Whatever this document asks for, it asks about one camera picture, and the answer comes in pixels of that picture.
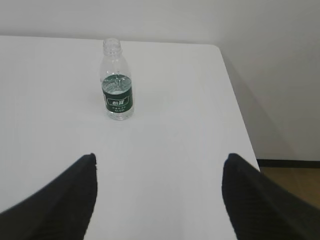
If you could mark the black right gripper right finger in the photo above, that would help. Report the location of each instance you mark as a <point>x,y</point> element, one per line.
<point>260,209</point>

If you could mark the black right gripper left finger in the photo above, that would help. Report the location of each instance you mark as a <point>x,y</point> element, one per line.
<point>61,210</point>

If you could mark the clear green-label water bottle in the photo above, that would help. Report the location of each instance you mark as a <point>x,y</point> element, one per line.
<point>115,80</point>

